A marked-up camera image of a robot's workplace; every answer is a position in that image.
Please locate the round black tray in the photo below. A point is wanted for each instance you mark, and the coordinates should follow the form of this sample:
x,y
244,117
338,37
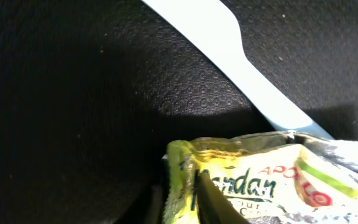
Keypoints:
x,y
91,93

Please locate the yellow foil snack wrapper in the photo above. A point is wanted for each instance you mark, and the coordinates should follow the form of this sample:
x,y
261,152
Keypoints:
x,y
296,177

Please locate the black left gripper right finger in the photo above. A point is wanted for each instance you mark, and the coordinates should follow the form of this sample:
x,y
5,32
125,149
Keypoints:
x,y
213,207

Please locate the light blue spoon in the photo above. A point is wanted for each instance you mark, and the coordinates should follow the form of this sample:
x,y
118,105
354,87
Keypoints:
x,y
213,29

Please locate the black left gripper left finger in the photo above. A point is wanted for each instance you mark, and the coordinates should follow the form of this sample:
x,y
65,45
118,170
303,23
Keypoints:
x,y
147,208

